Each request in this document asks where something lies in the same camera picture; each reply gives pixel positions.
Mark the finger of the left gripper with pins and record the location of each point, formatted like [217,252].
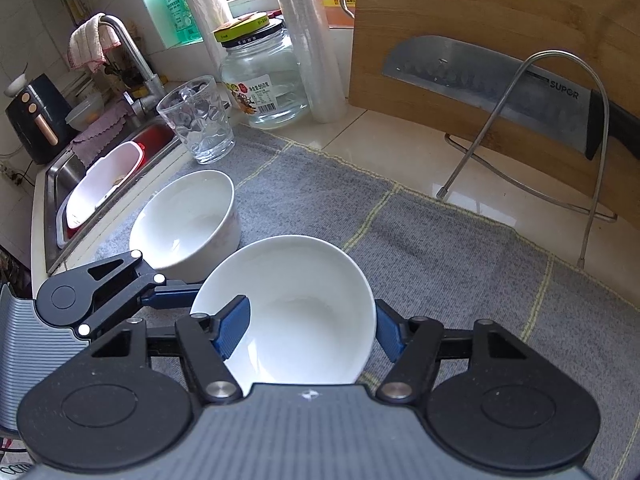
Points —
[174,294]

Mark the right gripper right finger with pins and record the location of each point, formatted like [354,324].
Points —
[412,346]

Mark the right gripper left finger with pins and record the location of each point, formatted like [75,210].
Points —
[206,342]

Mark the white floral bowl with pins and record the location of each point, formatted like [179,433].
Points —
[189,227]
[312,312]

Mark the steel kitchen faucet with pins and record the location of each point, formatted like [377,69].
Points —
[145,106]

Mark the grey checked dish mat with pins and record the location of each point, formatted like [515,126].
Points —
[426,258]

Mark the stainless steel sink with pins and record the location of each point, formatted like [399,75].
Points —
[64,171]

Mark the purple cleaning cloth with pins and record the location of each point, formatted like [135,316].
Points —
[88,145]

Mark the clear patterned glass cup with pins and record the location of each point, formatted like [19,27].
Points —
[195,113]

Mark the black air fryer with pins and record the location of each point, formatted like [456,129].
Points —
[38,116]

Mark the glass jar green lid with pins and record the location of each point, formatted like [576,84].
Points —
[261,71]

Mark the pink white dish rag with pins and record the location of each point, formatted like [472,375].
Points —
[89,43]

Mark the green dish soap bottle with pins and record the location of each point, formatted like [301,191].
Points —
[184,24]

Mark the plastic wrap roll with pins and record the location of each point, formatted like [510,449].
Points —
[310,35]

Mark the bamboo cutting board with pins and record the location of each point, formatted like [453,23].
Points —
[603,35]

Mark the metal wire board stand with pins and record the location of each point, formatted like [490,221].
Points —
[548,156]

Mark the black handled kitchen knife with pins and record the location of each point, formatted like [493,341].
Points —
[541,101]

